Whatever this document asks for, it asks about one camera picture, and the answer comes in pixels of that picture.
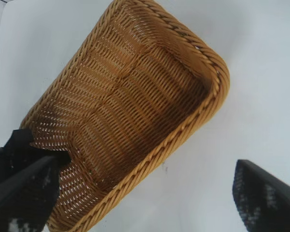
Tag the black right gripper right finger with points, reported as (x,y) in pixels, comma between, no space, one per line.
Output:
(265,200)

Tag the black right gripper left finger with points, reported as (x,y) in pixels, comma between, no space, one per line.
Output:
(21,183)

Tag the brown woven wicker basket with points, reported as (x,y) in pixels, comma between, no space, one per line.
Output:
(135,96)

